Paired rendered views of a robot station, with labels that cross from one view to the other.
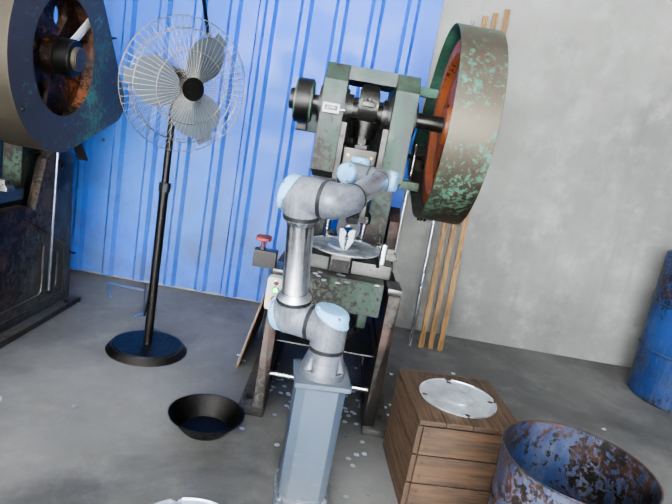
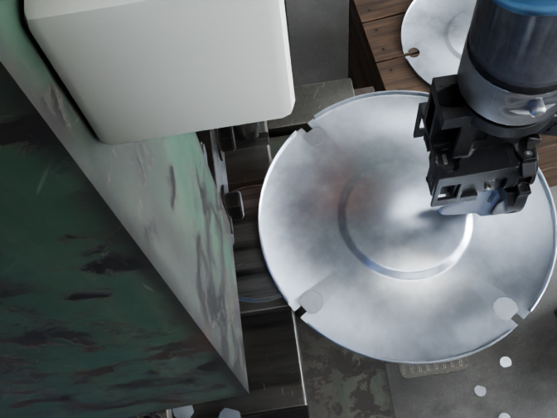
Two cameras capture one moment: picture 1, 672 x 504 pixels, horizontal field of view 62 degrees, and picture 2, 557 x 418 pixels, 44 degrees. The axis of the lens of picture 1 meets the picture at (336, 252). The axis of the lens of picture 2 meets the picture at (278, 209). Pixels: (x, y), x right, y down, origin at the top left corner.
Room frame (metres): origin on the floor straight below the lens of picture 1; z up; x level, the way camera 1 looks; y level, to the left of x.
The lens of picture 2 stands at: (2.34, 0.23, 1.41)
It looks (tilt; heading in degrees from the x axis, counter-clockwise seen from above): 65 degrees down; 274
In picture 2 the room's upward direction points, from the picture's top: 12 degrees counter-clockwise
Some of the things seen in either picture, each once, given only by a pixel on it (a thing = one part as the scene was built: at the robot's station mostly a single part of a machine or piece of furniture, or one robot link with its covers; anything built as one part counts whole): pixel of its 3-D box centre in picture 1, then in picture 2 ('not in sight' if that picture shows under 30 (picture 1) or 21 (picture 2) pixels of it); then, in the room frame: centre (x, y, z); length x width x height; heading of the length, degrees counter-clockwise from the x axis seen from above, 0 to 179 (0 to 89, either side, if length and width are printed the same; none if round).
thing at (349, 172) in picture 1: (354, 173); not in sight; (2.08, -0.01, 1.09); 0.11 x 0.11 x 0.08; 72
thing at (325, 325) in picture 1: (328, 326); not in sight; (1.75, -0.02, 0.62); 0.13 x 0.12 x 0.14; 72
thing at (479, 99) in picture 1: (439, 125); not in sight; (2.62, -0.36, 1.33); 1.03 x 0.28 x 0.82; 1
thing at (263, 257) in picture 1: (263, 269); not in sight; (2.27, 0.28, 0.62); 0.10 x 0.06 x 0.20; 91
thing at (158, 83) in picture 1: (179, 185); not in sight; (2.97, 0.88, 0.80); 1.24 x 0.65 x 1.59; 1
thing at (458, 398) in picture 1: (457, 397); (480, 36); (1.96, -0.54, 0.35); 0.29 x 0.29 x 0.01
